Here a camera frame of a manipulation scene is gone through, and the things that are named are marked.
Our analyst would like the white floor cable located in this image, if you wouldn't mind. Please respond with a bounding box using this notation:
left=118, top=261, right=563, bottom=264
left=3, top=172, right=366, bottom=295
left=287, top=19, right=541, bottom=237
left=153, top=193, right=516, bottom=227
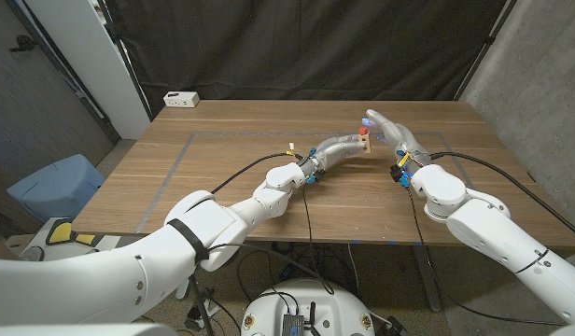
left=346, top=242, right=362, bottom=294

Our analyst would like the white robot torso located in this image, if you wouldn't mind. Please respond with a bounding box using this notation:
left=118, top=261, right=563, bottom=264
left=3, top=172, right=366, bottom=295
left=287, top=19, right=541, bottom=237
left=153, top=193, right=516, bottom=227
left=240, top=278, right=376, bottom=336

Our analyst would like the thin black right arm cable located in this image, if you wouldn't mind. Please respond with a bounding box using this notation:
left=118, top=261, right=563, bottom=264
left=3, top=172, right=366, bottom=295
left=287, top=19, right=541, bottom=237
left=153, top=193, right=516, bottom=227
left=406, top=186, right=568, bottom=327

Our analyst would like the grey electronics box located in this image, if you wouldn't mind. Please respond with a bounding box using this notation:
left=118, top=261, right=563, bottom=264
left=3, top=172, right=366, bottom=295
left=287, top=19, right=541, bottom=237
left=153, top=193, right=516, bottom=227
left=281, top=313, right=306, bottom=336

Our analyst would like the white power strip box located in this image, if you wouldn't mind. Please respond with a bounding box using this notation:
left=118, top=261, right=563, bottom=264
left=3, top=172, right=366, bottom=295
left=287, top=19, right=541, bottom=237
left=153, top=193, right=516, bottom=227
left=162, top=91, right=201, bottom=109

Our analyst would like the light blue bin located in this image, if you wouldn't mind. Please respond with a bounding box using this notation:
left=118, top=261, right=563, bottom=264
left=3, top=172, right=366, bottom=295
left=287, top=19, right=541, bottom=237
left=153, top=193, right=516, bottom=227
left=6, top=153, right=106, bottom=223

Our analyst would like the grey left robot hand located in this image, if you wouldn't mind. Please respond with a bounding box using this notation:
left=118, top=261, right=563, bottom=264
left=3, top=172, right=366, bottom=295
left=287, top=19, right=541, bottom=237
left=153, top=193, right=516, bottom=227
left=302, top=133, right=366, bottom=184

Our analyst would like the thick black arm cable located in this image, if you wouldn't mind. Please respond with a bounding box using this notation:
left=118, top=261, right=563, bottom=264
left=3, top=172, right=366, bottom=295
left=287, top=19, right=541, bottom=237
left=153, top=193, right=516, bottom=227
left=210, top=151, right=303, bottom=195
left=429, top=151, right=575, bottom=242

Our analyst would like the black door handle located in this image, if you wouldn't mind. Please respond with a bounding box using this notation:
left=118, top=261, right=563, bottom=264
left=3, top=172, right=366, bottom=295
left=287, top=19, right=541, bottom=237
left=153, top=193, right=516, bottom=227
left=7, top=34, right=38, bottom=52

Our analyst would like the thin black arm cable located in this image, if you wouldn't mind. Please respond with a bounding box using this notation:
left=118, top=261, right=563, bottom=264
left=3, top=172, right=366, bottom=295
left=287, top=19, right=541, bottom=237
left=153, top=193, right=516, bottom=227
left=406, top=186, right=568, bottom=327
left=198, top=184, right=335, bottom=296

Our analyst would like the black backdrop stand pole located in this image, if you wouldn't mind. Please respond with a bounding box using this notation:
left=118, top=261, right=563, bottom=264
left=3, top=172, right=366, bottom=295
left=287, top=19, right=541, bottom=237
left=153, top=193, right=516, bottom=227
left=95, top=0, right=154, bottom=122
left=454, top=0, right=520, bottom=101

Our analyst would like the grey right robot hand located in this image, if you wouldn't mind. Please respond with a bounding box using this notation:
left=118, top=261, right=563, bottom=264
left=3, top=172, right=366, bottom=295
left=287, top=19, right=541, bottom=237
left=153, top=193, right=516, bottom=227
left=360, top=108, right=432, bottom=176

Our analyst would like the grey tape outline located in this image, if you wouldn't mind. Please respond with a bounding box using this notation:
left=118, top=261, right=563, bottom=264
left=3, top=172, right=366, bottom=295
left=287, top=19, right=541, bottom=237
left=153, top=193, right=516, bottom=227
left=135, top=131, right=511, bottom=246

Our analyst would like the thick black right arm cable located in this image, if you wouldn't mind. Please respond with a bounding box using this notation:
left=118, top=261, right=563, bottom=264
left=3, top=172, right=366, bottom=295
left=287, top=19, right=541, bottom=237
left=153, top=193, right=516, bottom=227
left=429, top=151, right=575, bottom=242

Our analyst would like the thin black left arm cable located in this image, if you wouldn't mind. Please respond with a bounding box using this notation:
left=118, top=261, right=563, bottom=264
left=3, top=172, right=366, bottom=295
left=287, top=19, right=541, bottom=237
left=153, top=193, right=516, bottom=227
left=198, top=184, right=335, bottom=296

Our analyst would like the tangle of black floor cables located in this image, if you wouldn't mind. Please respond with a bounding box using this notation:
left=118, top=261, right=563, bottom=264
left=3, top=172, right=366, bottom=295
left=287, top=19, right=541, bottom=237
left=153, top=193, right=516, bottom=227
left=235, top=240, right=358, bottom=300

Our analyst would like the black antenna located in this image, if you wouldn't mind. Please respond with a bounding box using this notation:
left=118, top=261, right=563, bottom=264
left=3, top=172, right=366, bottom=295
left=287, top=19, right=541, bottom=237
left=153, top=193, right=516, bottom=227
left=305, top=301, right=319, bottom=336

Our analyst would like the white panel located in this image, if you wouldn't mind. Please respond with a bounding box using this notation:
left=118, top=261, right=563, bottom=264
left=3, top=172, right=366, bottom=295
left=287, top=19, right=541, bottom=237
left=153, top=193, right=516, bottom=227
left=23, top=0, right=151, bottom=140

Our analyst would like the black backdrop curtain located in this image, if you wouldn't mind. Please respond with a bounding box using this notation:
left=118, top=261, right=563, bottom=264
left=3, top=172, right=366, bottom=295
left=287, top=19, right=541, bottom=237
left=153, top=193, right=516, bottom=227
left=103, top=0, right=520, bottom=116

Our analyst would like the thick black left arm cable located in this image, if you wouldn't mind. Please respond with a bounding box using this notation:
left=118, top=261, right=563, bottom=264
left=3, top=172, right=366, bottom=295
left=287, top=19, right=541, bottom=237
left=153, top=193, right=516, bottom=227
left=210, top=151, right=303, bottom=195

